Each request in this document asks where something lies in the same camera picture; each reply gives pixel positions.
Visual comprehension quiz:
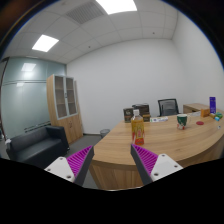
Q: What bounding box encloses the black mesh office chair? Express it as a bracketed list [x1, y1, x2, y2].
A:
[157, 98, 180, 117]

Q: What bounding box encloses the wooden glass-door cabinet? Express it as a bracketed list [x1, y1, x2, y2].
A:
[45, 73, 84, 145]

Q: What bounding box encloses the orange-labelled drink bottle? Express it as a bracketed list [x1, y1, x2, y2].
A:
[130, 108, 146, 147]

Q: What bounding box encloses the dark brown box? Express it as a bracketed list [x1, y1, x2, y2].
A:
[123, 107, 134, 124]

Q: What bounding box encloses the square ceiling light panel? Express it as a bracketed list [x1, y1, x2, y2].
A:
[95, 0, 138, 16]
[31, 34, 60, 53]

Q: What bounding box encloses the ceiling air vent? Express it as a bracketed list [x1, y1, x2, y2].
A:
[65, 0, 106, 25]

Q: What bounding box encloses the purple upright box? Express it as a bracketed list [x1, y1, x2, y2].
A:
[209, 96, 217, 114]

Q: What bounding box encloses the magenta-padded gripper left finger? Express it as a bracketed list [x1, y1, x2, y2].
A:
[44, 145, 95, 187]

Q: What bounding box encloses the black leather sofa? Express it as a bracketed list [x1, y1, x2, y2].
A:
[5, 125, 70, 165]

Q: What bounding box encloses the white printed leaflet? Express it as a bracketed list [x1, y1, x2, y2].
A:
[149, 116, 169, 123]

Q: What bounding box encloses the grey waste bin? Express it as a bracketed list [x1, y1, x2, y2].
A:
[99, 128, 111, 139]

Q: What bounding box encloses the green and white mug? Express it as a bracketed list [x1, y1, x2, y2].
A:
[176, 113, 190, 130]

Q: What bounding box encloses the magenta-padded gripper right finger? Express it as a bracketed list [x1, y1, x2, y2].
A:
[130, 143, 184, 186]

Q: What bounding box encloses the wooden side desk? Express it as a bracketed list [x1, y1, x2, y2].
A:
[182, 102, 210, 115]

